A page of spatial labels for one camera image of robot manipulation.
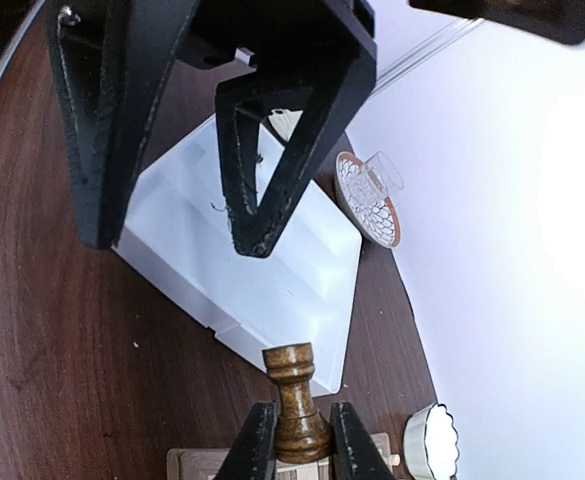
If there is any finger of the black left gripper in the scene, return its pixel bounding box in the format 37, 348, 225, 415
46, 0, 198, 249

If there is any patterned ceramic plate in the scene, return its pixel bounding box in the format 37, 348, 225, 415
334, 151, 404, 249

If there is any cream ribbed mug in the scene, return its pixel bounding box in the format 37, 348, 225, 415
267, 109, 303, 145

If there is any clear drinking glass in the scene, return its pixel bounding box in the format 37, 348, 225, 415
350, 151, 404, 206

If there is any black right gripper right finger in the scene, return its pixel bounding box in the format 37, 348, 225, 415
330, 402, 394, 480

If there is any white scalloped bowl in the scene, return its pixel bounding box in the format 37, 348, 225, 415
403, 403, 460, 480

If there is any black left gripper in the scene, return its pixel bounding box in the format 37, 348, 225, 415
121, 0, 378, 260

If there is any white plastic compartment tray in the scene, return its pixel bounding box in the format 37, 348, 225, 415
116, 119, 362, 396

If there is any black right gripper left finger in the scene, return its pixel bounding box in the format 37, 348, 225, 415
214, 402, 277, 480

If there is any wooden chessboard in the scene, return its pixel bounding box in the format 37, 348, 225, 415
166, 432, 401, 480

